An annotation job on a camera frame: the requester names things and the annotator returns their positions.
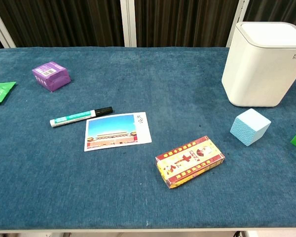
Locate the white plastic bin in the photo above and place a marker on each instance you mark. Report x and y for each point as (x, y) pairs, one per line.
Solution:
(256, 74)

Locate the light blue foam cube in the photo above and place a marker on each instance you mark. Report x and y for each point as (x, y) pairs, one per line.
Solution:
(250, 127)

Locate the red and yellow box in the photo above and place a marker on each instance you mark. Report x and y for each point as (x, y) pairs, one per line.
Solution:
(190, 161)

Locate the blue velvet table cloth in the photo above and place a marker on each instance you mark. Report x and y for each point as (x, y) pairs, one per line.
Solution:
(138, 192)

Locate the palace photo postcard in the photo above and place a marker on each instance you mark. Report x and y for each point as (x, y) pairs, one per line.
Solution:
(116, 132)

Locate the white marker with black cap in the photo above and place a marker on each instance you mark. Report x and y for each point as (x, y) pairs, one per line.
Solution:
(76, 116)

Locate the purple wrapped box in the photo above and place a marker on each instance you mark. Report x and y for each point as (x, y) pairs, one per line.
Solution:
(51, 76)

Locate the white frame post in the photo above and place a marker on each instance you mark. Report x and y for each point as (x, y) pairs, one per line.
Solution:
(128, 23)
(1, 27)
(236, 23)

